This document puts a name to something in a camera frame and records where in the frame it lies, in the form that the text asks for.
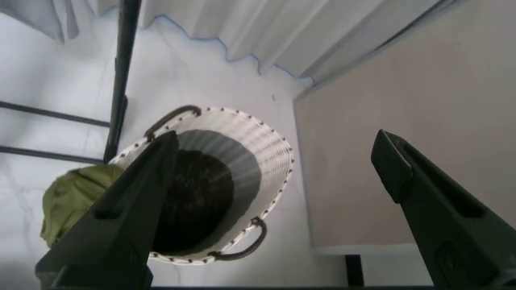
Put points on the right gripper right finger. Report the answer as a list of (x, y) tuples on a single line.
[(451, 225)]

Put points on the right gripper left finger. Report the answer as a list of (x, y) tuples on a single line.
[(121, 217)]

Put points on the green garment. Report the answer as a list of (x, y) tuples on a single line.
[(72, 197)]

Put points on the white laundry basket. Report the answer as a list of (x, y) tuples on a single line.
[(262, 153)]

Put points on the black clothes rack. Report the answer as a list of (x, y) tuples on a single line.
[(123, 60)]

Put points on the white curtain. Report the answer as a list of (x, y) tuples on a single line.
[(282, 32)]

